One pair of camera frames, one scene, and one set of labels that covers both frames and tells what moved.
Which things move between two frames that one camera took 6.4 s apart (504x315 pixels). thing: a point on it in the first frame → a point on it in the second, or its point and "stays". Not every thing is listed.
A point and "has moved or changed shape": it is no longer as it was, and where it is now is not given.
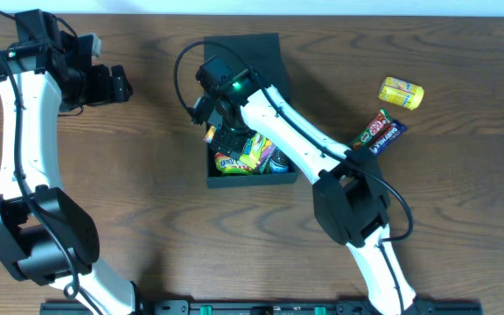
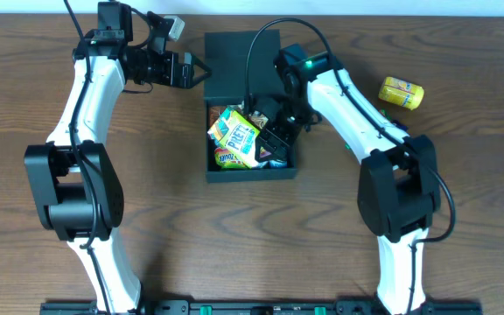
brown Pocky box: (209, 136) has moved or changed shape
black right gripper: (232, 143) → (276, 136)
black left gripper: (109, 83) → (183, 69)
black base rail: (274, 307) stays
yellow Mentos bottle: (402, 93) stays
